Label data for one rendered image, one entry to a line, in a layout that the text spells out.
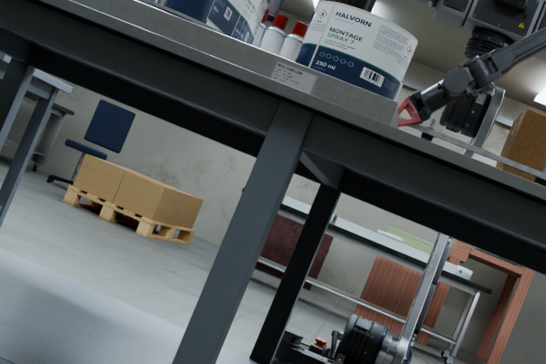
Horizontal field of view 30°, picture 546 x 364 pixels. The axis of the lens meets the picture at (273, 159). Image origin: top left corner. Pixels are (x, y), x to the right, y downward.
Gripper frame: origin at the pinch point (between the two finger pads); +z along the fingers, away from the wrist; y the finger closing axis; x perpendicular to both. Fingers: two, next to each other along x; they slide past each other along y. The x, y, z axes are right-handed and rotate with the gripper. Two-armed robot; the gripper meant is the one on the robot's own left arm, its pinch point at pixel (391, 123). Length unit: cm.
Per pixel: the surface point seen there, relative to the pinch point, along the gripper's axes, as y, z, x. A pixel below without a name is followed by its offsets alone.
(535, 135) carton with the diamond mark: -16.8, -31.3, 19.5
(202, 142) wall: -864, 116, -183
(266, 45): 2.3, 16.5, -32.2
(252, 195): 81, 33, 7
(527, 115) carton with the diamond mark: -16.7, -32.3, 14.3
